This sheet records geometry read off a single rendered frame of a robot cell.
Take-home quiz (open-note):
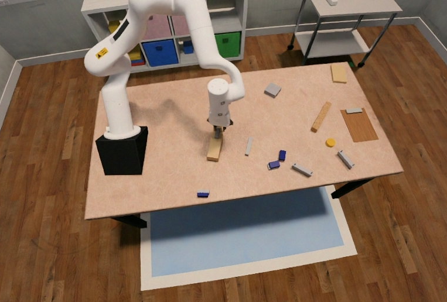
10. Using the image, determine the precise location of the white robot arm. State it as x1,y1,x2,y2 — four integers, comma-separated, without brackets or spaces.
84,0,245,139

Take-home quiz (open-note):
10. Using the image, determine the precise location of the light wooden stick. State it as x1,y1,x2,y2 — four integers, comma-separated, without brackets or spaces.
310,101,332,133

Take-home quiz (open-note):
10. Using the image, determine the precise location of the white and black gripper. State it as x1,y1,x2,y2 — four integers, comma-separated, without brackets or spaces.
207,109,234,132

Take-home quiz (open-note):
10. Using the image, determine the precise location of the yellow short cylinder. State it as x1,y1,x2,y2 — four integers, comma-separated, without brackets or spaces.
326,138,336,147

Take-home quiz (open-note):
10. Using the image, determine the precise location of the brown wooden clipboard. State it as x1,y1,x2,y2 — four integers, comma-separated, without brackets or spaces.
340,108,379,143

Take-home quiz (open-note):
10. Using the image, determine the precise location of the tan flat rectangular block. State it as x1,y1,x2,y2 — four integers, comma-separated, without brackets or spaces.
330,64,347,84

